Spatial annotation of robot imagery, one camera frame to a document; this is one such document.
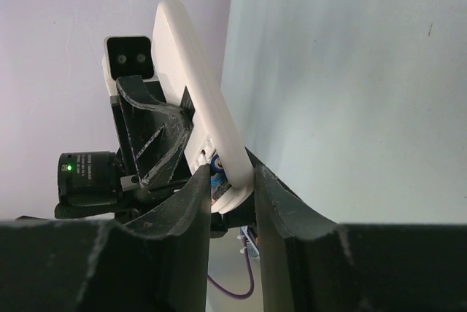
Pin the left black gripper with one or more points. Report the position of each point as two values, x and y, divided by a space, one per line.
146 137

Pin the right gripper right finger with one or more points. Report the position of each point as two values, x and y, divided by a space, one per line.
310 263

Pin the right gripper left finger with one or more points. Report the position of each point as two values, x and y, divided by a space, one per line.
157 262

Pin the red white remote control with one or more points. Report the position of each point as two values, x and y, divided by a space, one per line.
184 71

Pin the blue battery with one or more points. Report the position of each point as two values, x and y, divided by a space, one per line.
216 165

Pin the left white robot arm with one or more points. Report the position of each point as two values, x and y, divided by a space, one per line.
148 167

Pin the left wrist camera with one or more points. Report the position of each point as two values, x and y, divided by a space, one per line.
126 56

